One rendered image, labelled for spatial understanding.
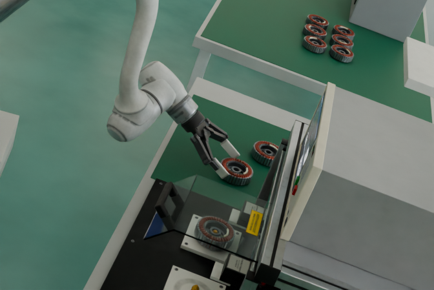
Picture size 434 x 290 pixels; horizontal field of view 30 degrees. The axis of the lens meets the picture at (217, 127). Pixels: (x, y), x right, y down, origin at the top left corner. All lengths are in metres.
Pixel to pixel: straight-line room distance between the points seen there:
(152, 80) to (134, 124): 0.17
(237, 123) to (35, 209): 0.99
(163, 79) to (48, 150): 1.38
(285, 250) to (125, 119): 0.83
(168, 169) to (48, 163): 1.25
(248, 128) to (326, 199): 1.21
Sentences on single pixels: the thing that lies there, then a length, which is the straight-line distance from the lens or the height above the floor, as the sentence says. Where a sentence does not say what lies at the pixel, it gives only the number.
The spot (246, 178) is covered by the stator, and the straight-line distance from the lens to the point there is 2.59.
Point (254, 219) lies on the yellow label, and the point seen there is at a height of 1.07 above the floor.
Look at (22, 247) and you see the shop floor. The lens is 3.27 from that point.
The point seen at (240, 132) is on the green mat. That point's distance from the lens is 2.88.
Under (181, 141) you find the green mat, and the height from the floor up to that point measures 0.75.
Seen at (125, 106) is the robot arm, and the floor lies 0.94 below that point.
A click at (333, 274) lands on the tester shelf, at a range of 1.80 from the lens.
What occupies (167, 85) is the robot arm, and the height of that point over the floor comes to 0.98.
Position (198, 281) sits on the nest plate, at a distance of 2.14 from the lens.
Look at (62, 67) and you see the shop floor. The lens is 4.49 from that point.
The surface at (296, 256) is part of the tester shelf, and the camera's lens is 1.80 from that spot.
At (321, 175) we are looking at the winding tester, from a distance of 1.73.
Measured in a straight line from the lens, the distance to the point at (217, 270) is 2.04.
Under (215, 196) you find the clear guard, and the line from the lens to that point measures 1.95.
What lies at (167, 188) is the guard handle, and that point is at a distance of 1.93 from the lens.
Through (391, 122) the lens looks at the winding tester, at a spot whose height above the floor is 1.32.
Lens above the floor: 2.16
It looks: 30 degrees down
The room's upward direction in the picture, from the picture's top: 20 degrees clockwise
